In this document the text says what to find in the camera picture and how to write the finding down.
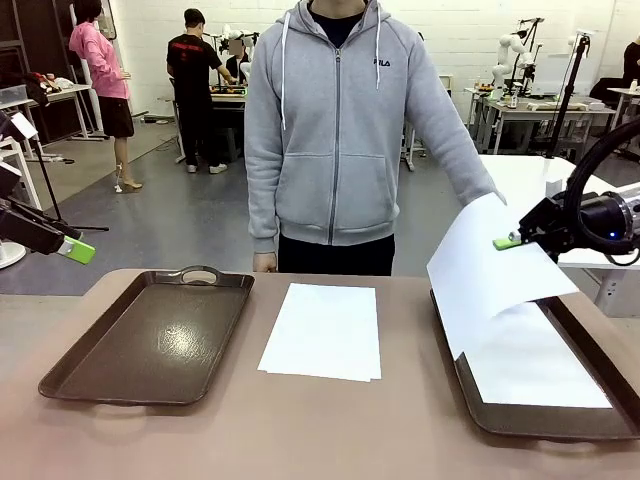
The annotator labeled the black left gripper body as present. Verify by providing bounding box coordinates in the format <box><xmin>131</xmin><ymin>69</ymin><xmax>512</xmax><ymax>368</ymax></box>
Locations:
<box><xmin>0</xmin><ymin>197</ymin><xmax>40</xmax><ymax>255</ymax></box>

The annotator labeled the woman in pink hoodie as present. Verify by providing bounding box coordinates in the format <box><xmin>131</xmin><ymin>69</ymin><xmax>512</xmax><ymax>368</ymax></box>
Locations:
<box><xmin>68</xmin><ymin>0</ymin><xmax>145</xmax><ymax>194</ymax></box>

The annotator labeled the person's right hand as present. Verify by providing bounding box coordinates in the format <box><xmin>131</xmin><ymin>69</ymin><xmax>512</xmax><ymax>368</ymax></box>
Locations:
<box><xmin>252</xmin><ymin>250</ymin><xmax>278</xmax><ymax>274</ymax></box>

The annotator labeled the white A4 paper sheet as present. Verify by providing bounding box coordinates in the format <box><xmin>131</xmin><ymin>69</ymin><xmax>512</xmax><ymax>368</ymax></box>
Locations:
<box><xmin>456</xmin><ymin>298</ymin><xmax>614</xmax><ymax>410</ymax></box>
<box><xmin>425</xmin><ymin>193</ymin><xmax>580</xmax><ymax>362</ymax></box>

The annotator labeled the black office chair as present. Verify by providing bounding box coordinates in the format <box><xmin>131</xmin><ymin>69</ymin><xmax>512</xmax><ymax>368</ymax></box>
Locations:
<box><xmin>588</xmin><ymin>77</ymin><xmax>637</xmax><ymax>142</ymax></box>

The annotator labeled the man in black T-shirt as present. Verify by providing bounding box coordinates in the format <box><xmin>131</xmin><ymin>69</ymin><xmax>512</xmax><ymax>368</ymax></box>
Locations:
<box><xmin>165</xmin><ymin>7</ymin><xmax>237</xmax><ymax>176</ymax></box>

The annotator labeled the round white stand base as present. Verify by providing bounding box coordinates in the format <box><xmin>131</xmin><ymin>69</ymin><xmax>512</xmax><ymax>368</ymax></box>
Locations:
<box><xmin>0</xmin><ymin>238</ymin><xmax>27</xmax><ymax>270</ymax></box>

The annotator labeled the wood-top workbench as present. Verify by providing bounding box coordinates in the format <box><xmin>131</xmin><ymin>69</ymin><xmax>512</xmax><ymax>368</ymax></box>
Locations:
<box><xmin>171</xmin><ymin>83</ymin><xmax>249</xmax><ymax>165</ymax></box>

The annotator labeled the white shelf unit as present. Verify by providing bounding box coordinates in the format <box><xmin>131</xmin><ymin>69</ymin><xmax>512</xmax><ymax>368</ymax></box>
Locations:
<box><xmin>0</xmin><ymin>133</ymin><xmax>44</xmax><ymax>212</ymax></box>

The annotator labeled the black tripod pole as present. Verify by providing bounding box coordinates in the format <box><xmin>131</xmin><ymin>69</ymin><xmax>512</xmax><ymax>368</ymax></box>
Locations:
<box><xmin>543</xmin><ymin>31</ymin><xmax>592</xmax><ymax>161</ymax></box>

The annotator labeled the person's right forearm grey sleeve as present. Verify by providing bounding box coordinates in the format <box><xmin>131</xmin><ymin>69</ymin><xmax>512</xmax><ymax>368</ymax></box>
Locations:
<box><xmin>245</xmin><ymin>159</ymin><xmax>282</xmax><ymax>255</ymax></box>

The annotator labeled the grey-top metal table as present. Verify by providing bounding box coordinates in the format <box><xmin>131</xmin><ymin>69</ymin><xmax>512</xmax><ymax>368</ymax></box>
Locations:
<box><xmin>463</xmin><ymin>87</ymin><xmax>617</xmax><ymax>155</ymax></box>

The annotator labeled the seated person in black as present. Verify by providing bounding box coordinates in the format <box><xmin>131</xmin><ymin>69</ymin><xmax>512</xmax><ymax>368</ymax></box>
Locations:
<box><xmin>224</xmin><ymin>36</ymin><xmax>252</xmax><ymax>85</ymax></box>

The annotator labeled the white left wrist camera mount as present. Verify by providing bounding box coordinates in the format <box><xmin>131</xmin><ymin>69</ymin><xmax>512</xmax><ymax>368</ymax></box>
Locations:
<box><xmin>0</xmin><ymin>111</ymin><xmax>39</xmax><ymax>144</ymax></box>

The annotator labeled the white cluttered side table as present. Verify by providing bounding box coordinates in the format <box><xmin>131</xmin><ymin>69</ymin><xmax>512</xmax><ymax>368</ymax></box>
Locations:
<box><xmin>0</xmin><ymin>74</ymin><xmax>97</xmax><ymax>147</ymax></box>

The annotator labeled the white A4 paper stack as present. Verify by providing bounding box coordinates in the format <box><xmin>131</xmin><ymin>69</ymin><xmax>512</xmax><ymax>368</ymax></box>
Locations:
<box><xmin>256</xmin><ymin>282</ymin><xmax>383</xmax><ymax>383</ymax></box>

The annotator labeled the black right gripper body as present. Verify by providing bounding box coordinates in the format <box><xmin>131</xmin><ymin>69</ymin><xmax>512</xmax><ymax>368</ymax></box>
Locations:
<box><xmin>518</xmin><ymin>191</ymin><xmax>630</xmax><ymax>264</ymax></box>

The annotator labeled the person in grey hoodie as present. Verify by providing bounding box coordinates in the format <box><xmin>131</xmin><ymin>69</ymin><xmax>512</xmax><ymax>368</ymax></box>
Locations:
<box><xmin>243</xmin><ymin>0</ymin><xmax>507</xmax><ymax>276</ymax></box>

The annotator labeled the black tripod stand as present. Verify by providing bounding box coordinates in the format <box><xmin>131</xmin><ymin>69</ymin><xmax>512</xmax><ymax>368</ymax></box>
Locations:
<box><xmin>28</xmin><ymin>138</ymin><xmax>111</xmax><ymax>234</ymax></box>

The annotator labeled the brown plastic serving tray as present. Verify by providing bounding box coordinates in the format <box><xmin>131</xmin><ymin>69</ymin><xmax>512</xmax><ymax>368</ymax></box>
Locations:
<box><xmin>38</xmin><ymin>264</ymin><xmax>256</xmax><ymax>407</ymax></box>
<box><xmin>429</xmin><ymin>287</ymin><xmax>640</xmax><ymax>444</ymax></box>

